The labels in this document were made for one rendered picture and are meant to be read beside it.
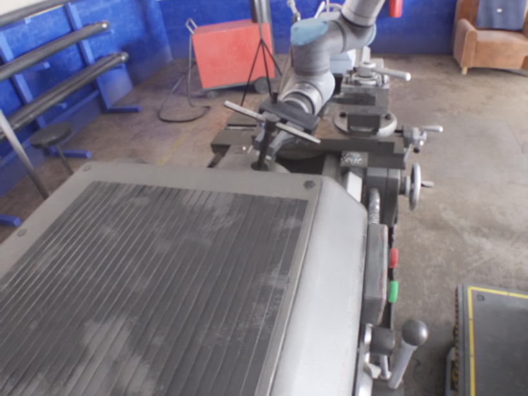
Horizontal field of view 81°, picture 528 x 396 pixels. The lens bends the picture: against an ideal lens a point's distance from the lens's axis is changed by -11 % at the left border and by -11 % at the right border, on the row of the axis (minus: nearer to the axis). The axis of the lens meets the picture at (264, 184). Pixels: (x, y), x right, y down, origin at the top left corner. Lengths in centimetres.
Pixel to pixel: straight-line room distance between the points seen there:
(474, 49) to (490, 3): 58
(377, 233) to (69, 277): 39
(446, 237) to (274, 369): 208
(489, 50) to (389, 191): 353
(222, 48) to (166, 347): 382
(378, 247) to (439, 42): 504
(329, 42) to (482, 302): 124
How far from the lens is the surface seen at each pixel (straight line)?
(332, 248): 40
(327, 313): 36
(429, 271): 213
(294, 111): 78
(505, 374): 155
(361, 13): 90
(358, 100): 128
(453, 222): 245
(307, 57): 86
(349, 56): 214
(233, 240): 40
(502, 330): 164
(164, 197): 49
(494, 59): 484
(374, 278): 44
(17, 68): 359
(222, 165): 76
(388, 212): 150
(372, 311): 45
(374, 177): 138
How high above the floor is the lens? 162
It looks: 38 degrees down
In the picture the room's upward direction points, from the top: 9 degrees counter-clockwise
